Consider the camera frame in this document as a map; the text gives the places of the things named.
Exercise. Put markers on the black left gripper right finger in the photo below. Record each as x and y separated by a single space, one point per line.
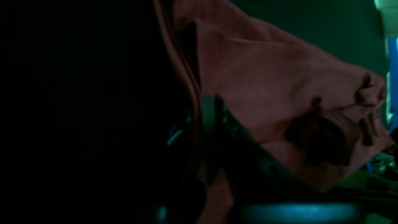
263 190

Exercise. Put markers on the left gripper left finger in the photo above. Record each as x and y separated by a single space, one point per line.
162 184

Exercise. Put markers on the red long-sleeve shirt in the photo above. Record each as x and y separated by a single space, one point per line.
318 116

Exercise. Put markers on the black table cloth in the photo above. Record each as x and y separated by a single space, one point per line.
74 75

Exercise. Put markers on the blue clamp at bottom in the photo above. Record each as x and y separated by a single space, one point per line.
392 85

